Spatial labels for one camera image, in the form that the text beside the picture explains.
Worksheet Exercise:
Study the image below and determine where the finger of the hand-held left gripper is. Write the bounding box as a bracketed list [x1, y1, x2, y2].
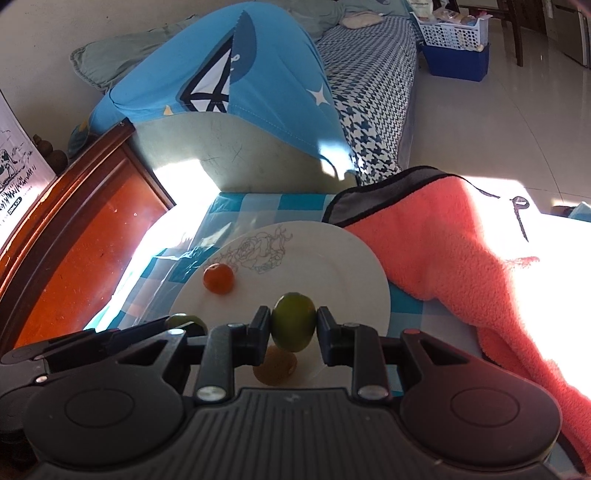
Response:
[32, 318, 195, 370]

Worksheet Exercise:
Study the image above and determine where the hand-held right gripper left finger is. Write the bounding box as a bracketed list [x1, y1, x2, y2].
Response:
[115, 307, 272, 402]

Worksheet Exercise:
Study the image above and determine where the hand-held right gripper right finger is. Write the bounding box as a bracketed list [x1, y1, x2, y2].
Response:
[317, 305, 467, 401]

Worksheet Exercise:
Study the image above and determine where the large green citrus fruit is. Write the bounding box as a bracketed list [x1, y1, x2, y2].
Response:
[271, 292, 318, 352]

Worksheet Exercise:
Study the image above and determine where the white floral print plate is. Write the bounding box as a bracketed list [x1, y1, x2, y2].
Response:
[168, 220, 392, 388]

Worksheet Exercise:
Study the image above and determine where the small green citrus fruit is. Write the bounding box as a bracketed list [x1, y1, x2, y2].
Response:
[165, 313, 208, 337]

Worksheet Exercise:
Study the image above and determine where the yellow-brown fruit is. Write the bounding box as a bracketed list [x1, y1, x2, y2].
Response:
[252, 344, 298, 387]

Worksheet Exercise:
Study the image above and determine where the orange mandarin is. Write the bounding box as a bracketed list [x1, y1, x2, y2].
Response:
[203, 262, 236, 294]

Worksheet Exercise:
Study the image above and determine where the red-brown wooden headboard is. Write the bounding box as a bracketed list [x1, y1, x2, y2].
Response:
[0, 122, 177, 356]

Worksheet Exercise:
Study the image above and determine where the blue checkered tablecloth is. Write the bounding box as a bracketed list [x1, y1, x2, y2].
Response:
[85, 191, 591, 478]

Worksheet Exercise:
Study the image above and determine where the orange fleece blanket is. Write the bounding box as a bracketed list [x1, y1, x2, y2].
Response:
[323, 165, 591, 476]

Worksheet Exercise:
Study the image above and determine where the white printed poster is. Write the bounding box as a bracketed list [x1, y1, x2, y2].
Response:
[0, 90, 57, 250]

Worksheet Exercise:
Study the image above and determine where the brown gourd ornament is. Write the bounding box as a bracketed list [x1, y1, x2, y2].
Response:
[31, 134, 70, 174]

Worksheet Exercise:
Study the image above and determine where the houndstooth bed sheet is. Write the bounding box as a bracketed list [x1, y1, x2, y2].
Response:
[314, 14, 423, 185]

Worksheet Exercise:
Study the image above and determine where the blue printed duvet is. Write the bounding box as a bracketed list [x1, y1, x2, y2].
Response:
[68, 0, 358, 178]

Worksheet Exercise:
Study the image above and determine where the grey-green pillow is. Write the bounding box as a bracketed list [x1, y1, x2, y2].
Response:
[69, 14, 199, 93]

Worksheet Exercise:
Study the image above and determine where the blue storage box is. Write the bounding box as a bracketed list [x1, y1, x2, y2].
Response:
[421, 39, 491, 83]

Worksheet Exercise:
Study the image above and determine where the beige pillow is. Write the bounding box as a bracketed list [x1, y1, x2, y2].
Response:
[342, 11, 384, 29]

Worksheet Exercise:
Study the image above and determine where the white plastic basket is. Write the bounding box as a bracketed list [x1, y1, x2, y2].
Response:
[411, 9, 495, 51]

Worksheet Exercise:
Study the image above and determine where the dark wooden chair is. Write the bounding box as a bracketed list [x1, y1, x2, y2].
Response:
[501, 0, 555, 68]

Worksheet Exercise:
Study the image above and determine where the grey metal cabinet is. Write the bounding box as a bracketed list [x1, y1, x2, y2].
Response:
[551, 0, 591, 70]

